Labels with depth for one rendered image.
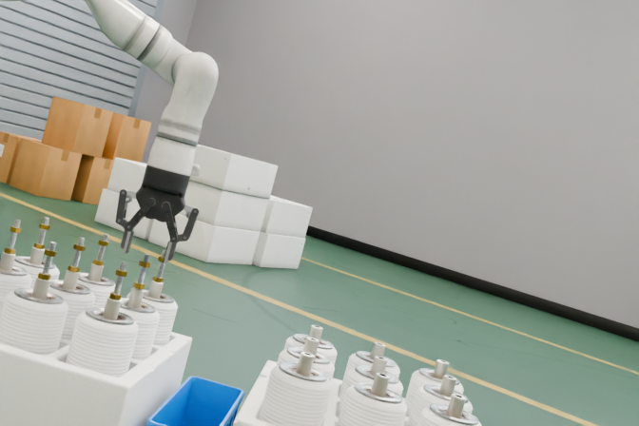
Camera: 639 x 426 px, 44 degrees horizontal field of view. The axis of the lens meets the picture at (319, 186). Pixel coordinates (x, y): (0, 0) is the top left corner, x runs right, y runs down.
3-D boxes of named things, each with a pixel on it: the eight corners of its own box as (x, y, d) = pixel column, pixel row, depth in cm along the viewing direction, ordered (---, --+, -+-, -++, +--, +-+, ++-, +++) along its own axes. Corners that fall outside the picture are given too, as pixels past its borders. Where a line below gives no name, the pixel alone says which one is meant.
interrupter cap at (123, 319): (74, 314, 120) (76, 309, 120) (103, 310, 127) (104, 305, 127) (116, 329, 118) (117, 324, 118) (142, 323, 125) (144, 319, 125)
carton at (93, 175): (110, 206, 512) (123, 162, 512) (82, 203, 492) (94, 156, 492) (81, 196, 529) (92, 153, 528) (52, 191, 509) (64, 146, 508)
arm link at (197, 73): (203, 147, 130) (191, 145, 139) (226, 58, 130) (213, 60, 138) (162, 137, 128) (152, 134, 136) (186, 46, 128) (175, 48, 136)
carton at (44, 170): (70, 201, 484) (82, 153, 484) (37, 196, 465) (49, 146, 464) (41, 190, 501) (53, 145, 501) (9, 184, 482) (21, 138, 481)
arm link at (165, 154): (198, 177, 142) (207, 144, 142) (192, 177, 131) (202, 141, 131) (148, 164, 141) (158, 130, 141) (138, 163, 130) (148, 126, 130)
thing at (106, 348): (35, 425, 120) (66, 311, 120) (73, 412, 129) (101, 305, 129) (87, 447, 117) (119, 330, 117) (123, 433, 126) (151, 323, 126)
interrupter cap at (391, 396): (402, 410, 115) (403, 405, 115) (353, 396, 116) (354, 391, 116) (400, 396, 123) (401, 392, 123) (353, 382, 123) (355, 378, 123)
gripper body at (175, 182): (142, 160, 130) (126, 214, 130) (191, 173, 131) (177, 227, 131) (148, 160, 137) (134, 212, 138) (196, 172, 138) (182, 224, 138)
